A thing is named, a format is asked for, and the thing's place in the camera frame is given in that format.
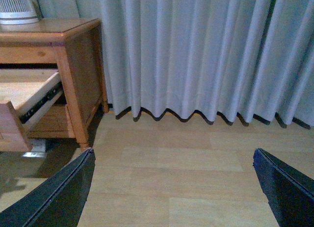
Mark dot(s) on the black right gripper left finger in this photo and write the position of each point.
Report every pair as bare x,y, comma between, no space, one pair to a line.
58,201

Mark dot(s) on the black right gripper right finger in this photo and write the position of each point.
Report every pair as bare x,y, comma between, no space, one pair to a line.
290,193

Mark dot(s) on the wooden drawer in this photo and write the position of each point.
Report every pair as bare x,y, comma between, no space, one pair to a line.
26,95
56,123

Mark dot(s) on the white power strip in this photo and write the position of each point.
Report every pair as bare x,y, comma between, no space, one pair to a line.
39,149

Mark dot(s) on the wooden nightstand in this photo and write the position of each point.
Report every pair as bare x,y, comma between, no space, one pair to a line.
73,46

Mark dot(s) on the grey curtain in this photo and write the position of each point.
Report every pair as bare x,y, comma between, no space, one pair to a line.
234,57

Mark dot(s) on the white cylindrical air purifier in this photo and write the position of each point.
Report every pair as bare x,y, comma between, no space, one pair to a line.
17,12

